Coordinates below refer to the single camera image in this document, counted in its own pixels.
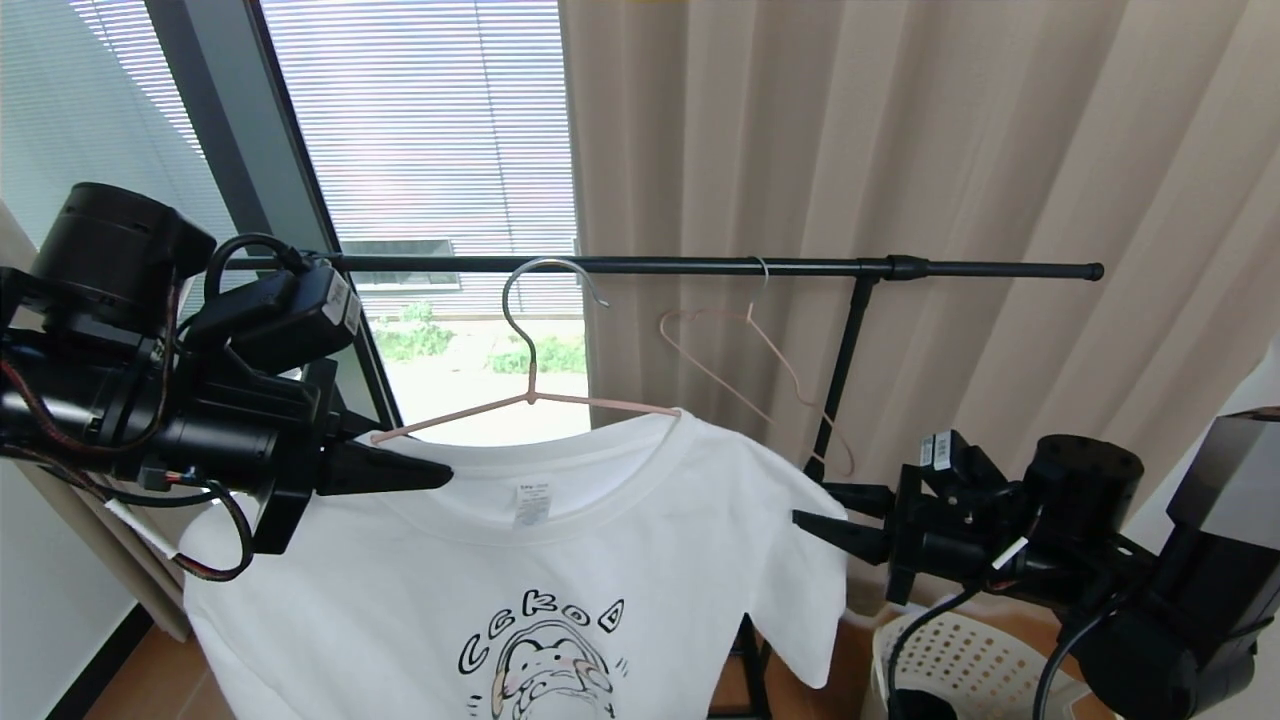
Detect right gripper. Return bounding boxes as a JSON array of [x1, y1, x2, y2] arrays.
[[793, 465, 1081, 606]]

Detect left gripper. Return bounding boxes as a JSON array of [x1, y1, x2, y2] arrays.
[[0, 345, 341, 556]]

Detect white printed t-shirt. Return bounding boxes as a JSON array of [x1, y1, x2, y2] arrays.
[[180, 408, 851, 720]]

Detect pink clothes hanger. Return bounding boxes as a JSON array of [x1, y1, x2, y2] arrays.
[[658, 257, 856, 479], [370, 257, 683, 444]]

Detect white laundry basket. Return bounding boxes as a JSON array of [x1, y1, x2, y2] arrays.
[[862, 610, 1121, 720]]

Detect black clothes rack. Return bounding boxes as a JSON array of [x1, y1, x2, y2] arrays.
[[300, 253, 1104, 720]]

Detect beige curtain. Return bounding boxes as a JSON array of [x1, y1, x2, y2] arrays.
[[560, 0, 1280, 621], [0, 200, 193, 643]]

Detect black shorts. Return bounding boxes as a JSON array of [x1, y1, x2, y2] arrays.
[[888, 688, 956, 720]]

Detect window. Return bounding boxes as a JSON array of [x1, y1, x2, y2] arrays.
[[0, 0, 591, 446]]

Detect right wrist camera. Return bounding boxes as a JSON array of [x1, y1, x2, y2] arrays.
[[918, 430, 1031, 526]]

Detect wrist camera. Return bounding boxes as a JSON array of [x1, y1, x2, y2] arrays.
[[183, 258, 363, 379], [918, 430, 1031, 526]]

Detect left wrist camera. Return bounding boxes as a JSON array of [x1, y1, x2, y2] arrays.
[[183, 258, 363, 379]]

